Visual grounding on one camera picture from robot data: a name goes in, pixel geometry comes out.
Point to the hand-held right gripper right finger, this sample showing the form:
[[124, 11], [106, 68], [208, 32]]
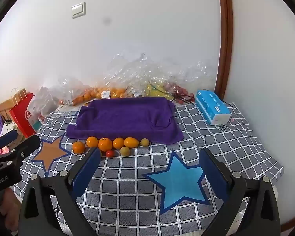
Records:
[[212, 172]]

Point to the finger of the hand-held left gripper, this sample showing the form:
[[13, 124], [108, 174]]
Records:
[[27, 146], [7, 138]]

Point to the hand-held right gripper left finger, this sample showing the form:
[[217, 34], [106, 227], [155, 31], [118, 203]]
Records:
[[86, 172]]

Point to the orange mandarin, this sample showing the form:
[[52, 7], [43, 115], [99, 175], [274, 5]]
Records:
[[92, 141], [118, 143], [78, 147]]

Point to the red cherry tomato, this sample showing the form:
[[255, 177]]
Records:
[[110, 154]]

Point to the large orange with stem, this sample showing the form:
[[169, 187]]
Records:
[[105, 144]]

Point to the small yellowish round fruit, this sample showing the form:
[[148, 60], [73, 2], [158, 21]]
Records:
[[125, 151], [144, 142]]

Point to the small orange citrus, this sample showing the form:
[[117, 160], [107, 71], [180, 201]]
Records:
[[131, 142]]

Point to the purple towel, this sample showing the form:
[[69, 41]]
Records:
[[127, 118]]

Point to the person's left hand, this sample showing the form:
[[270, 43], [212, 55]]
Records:
[[11, 206]]

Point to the red paper bag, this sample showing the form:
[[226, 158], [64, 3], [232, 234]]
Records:
[[22, 120]]

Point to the white teal printed bag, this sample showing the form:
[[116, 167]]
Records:
[[36, 124]]

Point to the brown paper bag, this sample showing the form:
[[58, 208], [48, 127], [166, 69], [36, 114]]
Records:
[[2, 108]]

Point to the grey checked mat with stars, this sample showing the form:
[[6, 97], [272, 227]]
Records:
[[127, 177]]

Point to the white plastic bag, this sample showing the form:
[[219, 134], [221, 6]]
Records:
[[45, 100]]

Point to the blue tissue pack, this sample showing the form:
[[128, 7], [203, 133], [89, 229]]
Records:
[[211, 107]]

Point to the clear bag of mandarins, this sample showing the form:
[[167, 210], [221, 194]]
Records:
[[76, 95]]

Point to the clear bag of small oranges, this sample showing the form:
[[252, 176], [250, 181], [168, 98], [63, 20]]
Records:
[[113, 92]]

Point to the clear bag of cherry tomatoes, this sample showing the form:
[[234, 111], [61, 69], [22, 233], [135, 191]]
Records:
[[180, 91]]

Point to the clear bag of brown fruit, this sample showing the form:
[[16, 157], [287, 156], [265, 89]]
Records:
[[137, 92]]

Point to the clear bag of bananas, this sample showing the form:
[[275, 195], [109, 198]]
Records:
[[158, 92]]

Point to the brown wooden door frame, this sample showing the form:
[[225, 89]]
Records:
[[226, 41]]

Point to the white light switch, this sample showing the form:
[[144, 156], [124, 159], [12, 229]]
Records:
[[78, 10]]

